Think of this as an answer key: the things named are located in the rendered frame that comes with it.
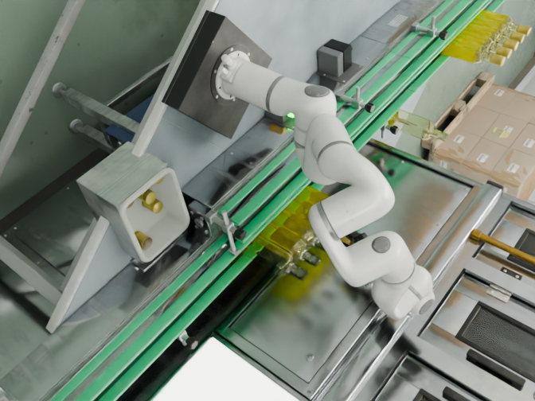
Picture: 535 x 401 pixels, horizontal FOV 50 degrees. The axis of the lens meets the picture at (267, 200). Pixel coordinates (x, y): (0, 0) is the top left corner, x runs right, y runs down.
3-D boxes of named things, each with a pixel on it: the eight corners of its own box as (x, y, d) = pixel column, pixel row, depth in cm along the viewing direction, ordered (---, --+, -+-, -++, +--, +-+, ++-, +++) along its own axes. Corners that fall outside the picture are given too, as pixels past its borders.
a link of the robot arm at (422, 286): (407, 305, 133) (435, 275, 133) (375, 276, 139) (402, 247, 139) (419, 321, 145) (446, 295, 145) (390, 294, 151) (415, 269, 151)
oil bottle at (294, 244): (241, 233, 169) (298, 267, 158) (238, 221, 165) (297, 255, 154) (253, 221, 172) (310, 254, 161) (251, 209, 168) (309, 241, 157)
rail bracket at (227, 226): (212, 244, 158) (245, 265, 152) (200, 204, 146) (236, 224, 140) (219, 237, 160) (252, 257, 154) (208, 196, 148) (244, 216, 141)
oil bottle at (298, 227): (253, 221, 172) (310, 254, 161) (251, 208, 168) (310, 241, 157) (265, 210, 175) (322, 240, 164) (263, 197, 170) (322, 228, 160)
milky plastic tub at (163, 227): (123, 251, 151) (145, 266, 147) (95, 193, 135) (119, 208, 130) (170, 210, 159) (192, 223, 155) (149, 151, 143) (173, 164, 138)
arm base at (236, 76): (201, 80, 138) (248, 102, 131) (225, 35, 138) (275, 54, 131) (232, 105, 152) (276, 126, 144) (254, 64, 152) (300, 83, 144)
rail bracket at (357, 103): (333, 101, 180) (369, 115, 173) (332, 82, 175) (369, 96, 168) (340, 95, 182) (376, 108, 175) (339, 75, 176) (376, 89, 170)
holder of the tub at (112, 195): (129, 262, 155) (147, 275, 151) (95, 192, 135) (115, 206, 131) (173, 222, 163) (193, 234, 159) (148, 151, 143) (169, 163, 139)
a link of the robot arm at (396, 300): (394, 239, 126) (411, 269, 144) (353, 280, 126) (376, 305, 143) (423, 262, 121) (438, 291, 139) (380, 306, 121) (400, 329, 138)
